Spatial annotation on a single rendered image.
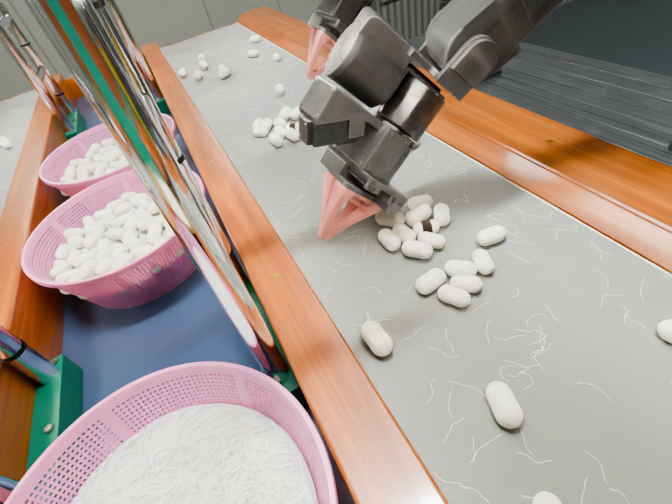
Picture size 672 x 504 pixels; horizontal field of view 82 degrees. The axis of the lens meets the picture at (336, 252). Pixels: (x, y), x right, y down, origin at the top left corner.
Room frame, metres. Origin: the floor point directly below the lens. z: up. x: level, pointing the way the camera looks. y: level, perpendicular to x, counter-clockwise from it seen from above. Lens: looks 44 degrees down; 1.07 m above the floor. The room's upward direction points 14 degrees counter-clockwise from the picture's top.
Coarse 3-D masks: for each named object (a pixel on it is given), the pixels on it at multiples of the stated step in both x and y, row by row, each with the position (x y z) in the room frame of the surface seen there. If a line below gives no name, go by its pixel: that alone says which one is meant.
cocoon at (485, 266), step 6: (474, 252) 0.27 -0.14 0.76; (480, 252) 0.27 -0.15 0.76; (486, 252) 0.27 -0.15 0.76; (474, 258) 0.26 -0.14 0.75; (480, 258) 0.26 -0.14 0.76; (486, 258) 0.26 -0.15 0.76; (480, 264) 0.25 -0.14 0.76; (486, 264) 0.25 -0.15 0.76; (492, 264) 0.25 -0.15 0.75; (480, 270) 0.25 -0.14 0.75; (486, 270) 0.25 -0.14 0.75; (492, 270) 0.25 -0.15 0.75
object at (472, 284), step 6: (456, 276) 0.24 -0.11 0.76; (462, 276) 0.24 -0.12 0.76; (468, 276) 0.24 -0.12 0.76; (474, 276) 0.24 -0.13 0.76; (450, 282) 0.24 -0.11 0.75; (456, 282) 0.24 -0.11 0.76; (462, 282) 0.23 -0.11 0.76; (468, 282) 0.23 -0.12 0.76; (474, 282) 0.23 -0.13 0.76; (480, 282) 0.23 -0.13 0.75; (462, 288) 0.23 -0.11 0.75; (468, 288) 0.23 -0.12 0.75; (474, 288) 0.23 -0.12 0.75; (480, 288) 0.23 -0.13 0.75
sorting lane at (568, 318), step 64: (192, 64) 1.28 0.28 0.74; (256, 64) 1.13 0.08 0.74; (256, 192) 0.51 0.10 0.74; (320, 192) 0.47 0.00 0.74; (448, 192) 0.40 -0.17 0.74; (512, 192) 0.36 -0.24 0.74; (320, 256) 0.34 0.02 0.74; (384, 256) 0.31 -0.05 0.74; (448, 256) 0.29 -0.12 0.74; (512, 256) 0.26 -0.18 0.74; (576, 256) 0.24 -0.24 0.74; (640, 256) 0.22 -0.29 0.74; (384, 320) 0.23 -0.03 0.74; (448, 320) 0.21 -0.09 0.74; (512, 320) 0.19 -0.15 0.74; (576, 320) 0.17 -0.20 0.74; (640, 320) 0.16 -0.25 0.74; (384, 384) 0.16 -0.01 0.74; (448, 384) 0.15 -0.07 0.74; (512, 384) 0.13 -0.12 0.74; (576, 384) 0.12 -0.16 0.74; (640, 384) 0.11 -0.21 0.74; (448, 448) 0.10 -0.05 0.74; (512, 448) 0.09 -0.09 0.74; (576, 448) 0.08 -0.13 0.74; (640, 448) 0.07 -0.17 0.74
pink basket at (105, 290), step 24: (96, 192) 0.61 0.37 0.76; (120, 192) 0.62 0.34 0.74; (144, 192) 0.62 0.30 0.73; (48, 216) 0.55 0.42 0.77; (72, 216) 0.57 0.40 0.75; (168, 240) 0.41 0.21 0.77; (24, 264) 0.44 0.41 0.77; (48, 264) 0.47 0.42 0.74; (144, 264) 0.39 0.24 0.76; (168, 264) 0.41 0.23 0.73; (192, 264) 0.44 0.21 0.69; (72, 288) 0.38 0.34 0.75; (96, 288) 0.38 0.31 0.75; (120, 288) 0.39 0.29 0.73; (144, 288) 0.40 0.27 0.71; (168, 288) 0.41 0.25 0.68
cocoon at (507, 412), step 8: (488, 384) 0.13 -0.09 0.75; (496, 384) 0.13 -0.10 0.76; (504, 384) 0.13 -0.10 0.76; (488, 392) 0.12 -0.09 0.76; (496, 392) 0.12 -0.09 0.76; (504, 392) 0.12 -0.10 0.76; (512, 392) 0.12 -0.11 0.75; (488, 400) 0.12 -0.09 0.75; (496, 400) 0.12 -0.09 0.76; (504, 400) 0.11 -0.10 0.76; (512, 400) 0.11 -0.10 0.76; (496, 408) 0.11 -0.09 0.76; (504, 408) 0.11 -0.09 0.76; (512, 408) 0.11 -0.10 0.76; (520, 408) 0.11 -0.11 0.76; (496, 416) 0.11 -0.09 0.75; (504, 416) 0.10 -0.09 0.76; (512, 416) 0.10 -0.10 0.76; (520, 416) 0.10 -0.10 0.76; (504, 424) 0.10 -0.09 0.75; (512, 424) 0.10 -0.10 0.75; (520, 424) 0.10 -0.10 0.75
